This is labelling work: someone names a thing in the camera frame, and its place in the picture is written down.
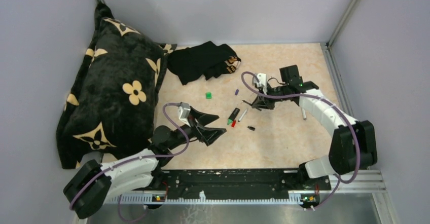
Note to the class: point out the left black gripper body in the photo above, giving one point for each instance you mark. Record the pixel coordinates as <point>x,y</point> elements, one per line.
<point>194,126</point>

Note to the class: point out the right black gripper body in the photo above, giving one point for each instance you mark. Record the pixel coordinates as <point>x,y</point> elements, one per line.
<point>270,102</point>

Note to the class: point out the white pen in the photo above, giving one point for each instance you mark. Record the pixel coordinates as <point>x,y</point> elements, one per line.
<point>303,114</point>
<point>242,115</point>

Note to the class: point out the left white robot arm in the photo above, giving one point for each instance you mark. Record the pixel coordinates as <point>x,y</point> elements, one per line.
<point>95,183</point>

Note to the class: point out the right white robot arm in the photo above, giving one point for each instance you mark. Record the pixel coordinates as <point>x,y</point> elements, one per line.
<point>353,144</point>

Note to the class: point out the green small cap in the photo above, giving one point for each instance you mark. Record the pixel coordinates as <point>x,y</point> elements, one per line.
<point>208,95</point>

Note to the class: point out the black green highlighter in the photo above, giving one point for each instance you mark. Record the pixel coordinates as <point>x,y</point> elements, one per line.
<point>233,116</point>

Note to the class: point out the black folded cloth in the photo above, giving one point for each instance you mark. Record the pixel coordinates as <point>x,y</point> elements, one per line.
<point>208,60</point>

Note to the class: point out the black floral plush pillow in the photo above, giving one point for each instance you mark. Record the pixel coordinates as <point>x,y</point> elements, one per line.
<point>111,105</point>

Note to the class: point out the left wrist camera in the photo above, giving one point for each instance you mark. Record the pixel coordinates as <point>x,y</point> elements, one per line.
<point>184,110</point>

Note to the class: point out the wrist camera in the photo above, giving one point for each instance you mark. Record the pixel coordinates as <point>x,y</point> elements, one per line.
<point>184,110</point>
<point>260,82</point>

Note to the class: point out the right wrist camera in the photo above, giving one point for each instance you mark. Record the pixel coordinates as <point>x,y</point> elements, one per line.
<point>260,82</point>

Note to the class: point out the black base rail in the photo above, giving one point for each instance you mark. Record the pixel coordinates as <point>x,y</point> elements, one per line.
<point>234,185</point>

